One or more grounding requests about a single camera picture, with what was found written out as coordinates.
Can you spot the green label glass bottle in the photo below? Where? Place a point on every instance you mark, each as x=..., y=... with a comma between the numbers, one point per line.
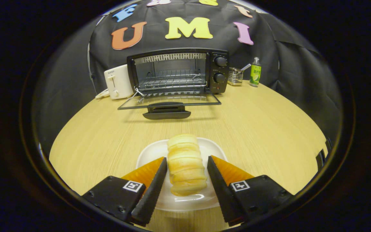
x=255, y=75

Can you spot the white plate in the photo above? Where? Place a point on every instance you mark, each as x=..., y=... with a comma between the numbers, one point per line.
x=211, y=148

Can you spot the white pop-up toaster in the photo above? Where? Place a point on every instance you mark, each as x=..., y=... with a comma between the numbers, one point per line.
x=118, y=80

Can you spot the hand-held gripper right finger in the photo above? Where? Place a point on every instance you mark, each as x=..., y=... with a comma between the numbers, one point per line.
x=222, y=196

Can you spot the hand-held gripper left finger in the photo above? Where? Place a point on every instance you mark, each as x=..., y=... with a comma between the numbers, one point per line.
x=151, y=196

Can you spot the ridged pale yellow bread roll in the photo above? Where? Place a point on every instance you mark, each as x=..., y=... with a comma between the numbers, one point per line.
x=185, y=164

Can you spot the black toaster oven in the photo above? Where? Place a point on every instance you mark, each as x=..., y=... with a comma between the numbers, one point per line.
x=212, y=69

